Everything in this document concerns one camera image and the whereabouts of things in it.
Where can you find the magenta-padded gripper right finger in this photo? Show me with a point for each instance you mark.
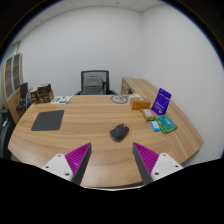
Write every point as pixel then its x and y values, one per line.
pixel 148 160

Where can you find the small blue box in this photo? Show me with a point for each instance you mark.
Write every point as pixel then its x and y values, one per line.
pixel 155 126

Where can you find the small black office chair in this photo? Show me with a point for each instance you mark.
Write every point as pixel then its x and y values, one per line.
pixel 23 95

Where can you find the green and purple sticker sheet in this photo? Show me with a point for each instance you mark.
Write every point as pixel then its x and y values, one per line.
pixel 61 99

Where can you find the plain brown cardboard box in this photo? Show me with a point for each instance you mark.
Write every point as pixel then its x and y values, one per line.
pixel 140 104

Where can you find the purple standing card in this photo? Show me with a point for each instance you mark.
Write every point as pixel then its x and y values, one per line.
pixel 161 101

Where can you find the black computer mouse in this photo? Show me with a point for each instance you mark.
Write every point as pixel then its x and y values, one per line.
pixel 119 132

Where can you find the green flat box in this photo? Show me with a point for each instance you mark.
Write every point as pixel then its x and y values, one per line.
pixel 166 124

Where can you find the dark grey mouse pad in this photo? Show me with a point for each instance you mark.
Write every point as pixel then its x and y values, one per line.
pixel 48 120

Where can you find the round grey printed disc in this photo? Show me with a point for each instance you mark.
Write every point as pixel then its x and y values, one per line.
pixel 119 99

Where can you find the grey mesh office chair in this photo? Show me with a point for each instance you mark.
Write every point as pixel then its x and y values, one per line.
pixel 94 83

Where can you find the small dark brown box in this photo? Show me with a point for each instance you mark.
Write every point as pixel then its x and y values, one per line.
pixel 34 96

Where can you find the small tan box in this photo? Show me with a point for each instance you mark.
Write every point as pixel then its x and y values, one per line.
pixel 148 114

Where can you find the large dark brown box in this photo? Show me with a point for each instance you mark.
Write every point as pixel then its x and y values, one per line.
pixel 46 97

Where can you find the wooden side cabinet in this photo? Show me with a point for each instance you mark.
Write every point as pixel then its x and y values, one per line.
pixel 133 86

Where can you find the wooden shelf unit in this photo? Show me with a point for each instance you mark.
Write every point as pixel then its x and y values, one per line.
pixel 11 80

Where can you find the black cardboard box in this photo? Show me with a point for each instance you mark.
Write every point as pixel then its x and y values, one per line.
pixel 44 88

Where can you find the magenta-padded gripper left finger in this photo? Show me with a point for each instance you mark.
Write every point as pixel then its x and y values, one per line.
pixel 76 159

